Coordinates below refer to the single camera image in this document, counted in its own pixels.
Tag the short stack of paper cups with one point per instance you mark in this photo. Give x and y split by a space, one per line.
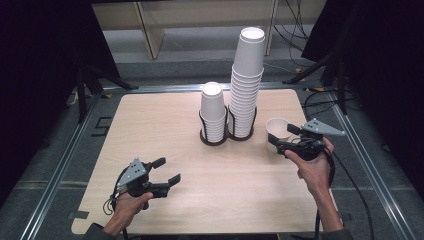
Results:
212 103

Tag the beige wooden cabinet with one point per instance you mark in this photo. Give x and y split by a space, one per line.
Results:
151 33

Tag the person's left hand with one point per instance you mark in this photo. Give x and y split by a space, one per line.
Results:
126 210

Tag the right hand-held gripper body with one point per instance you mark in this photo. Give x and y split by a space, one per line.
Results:
316 128

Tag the white paper cup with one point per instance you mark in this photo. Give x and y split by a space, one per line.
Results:
278 128

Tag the tall stack of paper cups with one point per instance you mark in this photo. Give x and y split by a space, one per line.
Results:
248 60

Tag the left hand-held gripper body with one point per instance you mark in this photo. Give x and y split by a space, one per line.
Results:
135 173

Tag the person's right hand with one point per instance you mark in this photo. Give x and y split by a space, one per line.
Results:
316 173

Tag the metal floor rail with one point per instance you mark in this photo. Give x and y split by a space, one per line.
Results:
373 173
56 173
166 88

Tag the black metal stand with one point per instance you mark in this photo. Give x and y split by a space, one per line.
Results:
81 96
340 83

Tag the black curtain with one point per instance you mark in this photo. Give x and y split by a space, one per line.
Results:
40 83
383 66

